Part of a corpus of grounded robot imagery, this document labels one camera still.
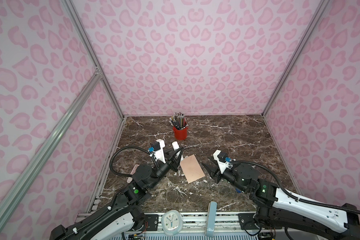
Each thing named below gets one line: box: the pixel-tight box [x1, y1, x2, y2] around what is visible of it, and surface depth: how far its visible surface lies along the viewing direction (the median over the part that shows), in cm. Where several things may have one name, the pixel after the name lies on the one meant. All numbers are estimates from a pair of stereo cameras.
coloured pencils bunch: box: [168, 112, 189, 130], surface depth 99 cm
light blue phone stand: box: [205, 201, 217, 238], surface depth 75 cm
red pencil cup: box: [172, 126, 189, 141], surface depth 108 cm
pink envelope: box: [180, 154, 206, 184], surface depth 92 cm
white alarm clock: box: [161, 209, 184, 236], surface depth 73 cm
